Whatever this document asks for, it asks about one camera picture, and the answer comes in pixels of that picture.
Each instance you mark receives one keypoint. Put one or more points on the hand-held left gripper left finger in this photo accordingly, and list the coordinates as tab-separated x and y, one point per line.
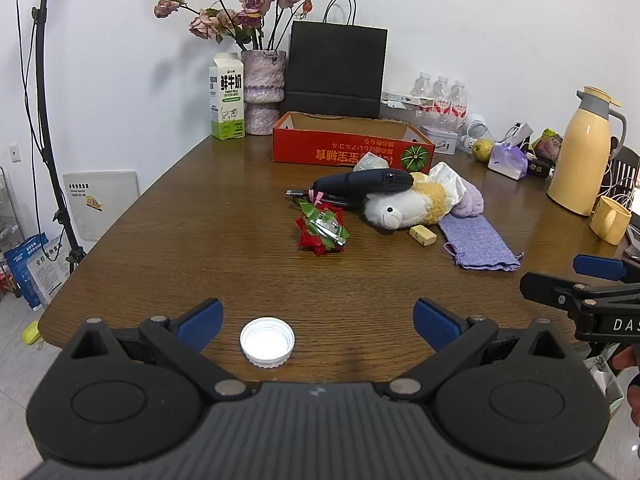
202	322

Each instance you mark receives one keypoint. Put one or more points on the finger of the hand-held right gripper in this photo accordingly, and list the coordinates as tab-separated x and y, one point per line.
597	266
545	290

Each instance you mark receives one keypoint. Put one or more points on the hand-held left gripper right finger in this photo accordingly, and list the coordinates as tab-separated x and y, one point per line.
437	325

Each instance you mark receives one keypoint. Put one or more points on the white bottle cap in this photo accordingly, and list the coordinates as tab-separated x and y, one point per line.
266	342

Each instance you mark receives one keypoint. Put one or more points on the purple woven pouch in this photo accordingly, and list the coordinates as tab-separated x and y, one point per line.
475	242

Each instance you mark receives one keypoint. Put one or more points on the white yellow purple plush toy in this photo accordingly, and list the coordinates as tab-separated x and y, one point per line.
400	207

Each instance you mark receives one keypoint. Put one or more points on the red fabric flower clip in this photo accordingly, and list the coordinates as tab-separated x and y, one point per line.
320	232

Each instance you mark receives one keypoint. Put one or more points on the orange cardboard box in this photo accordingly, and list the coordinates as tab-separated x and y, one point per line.
320	147

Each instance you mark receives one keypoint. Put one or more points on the person's right hand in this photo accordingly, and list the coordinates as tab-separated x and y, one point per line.
634	405

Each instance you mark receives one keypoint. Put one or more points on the yellow mug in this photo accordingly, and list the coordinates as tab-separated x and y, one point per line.
609	220

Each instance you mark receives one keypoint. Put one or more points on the small yellow block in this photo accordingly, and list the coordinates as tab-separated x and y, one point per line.
421	236

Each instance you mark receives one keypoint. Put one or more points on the yellow thermos jug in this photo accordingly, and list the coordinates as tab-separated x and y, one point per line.
580	160

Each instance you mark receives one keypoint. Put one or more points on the dark wooden chair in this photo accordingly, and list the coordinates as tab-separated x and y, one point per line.
627	160

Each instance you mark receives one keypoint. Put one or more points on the small dark box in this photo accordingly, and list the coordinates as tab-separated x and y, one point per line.
541	170

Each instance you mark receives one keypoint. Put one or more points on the pink green snack packet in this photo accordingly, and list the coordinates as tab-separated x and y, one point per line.
547	144

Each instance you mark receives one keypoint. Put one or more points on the purple tissue pack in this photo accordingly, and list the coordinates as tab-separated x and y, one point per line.
507	160

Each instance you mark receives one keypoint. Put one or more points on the yellow-green apple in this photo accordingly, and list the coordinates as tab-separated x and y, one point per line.
483	150

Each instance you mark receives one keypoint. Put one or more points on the white printed bag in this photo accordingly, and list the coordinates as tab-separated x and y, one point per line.
50	277

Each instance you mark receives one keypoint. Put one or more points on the small yellow floor object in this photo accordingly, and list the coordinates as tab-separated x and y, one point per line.
32	332

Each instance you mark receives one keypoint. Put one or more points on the white plastic packet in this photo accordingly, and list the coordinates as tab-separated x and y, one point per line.
371	161

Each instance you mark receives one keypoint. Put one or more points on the small white desk fan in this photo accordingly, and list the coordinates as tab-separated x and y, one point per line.
477	125

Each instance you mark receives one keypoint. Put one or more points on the floral tin box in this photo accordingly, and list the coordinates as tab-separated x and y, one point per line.
439	140

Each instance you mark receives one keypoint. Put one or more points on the blue bag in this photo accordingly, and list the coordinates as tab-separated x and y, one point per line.
20	270

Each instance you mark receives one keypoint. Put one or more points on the clear plastic wrapped pack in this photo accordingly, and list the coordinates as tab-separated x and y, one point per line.
440	119

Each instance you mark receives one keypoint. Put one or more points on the clear water bottle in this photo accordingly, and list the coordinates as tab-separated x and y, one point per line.
441	92
458	96
422	87

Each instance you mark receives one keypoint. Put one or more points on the clear food container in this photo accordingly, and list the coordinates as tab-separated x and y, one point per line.
395	112

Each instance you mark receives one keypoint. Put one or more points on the white green milk carton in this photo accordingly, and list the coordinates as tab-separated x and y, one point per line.
227	100

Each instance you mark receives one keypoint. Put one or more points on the flat white carton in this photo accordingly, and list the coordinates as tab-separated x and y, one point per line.
400	97

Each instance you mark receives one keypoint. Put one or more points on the black paper bag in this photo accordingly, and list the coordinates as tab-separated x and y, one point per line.
337	70

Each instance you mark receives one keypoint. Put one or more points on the black light stand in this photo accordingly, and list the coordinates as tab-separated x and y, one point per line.
42	60

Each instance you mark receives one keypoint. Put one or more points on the dried rose bouquet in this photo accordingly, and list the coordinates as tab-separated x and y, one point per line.
250	7

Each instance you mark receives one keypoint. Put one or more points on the white wall socket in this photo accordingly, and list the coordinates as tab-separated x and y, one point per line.
14	153

